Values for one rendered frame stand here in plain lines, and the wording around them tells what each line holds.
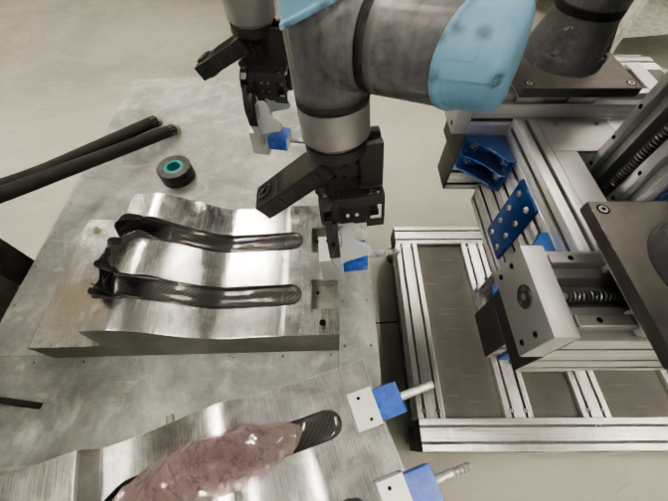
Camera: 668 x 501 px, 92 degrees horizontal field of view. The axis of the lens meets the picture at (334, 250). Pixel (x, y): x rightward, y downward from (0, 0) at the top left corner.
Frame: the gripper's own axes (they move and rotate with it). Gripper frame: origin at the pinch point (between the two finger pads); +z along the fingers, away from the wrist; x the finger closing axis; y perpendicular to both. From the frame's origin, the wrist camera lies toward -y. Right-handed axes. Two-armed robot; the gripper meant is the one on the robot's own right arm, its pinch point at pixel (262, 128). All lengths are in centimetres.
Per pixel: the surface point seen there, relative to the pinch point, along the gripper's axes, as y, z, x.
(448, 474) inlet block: 39, 9, -54
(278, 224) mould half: 7.2, 6.4, -19.0
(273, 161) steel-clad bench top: -2.0, 15.1, 6.8
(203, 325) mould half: 0.4, 6.3, -40.3
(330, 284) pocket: 18.8, 8.2, -29.2
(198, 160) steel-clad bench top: -21.4, 15.0, 4.1
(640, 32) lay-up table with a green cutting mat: 202, 69, 236
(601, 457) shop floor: 118, 95, -40
